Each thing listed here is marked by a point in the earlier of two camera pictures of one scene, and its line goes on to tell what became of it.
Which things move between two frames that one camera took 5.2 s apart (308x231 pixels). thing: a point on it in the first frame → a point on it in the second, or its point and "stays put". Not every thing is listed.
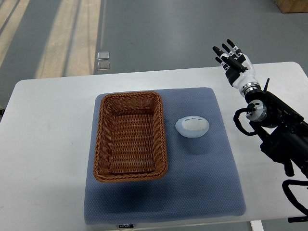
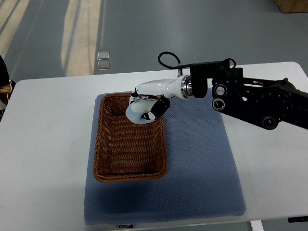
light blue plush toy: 192,126 → 138,112
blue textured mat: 202,180 stays put
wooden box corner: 292,6 stays put
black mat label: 126,225 stays put
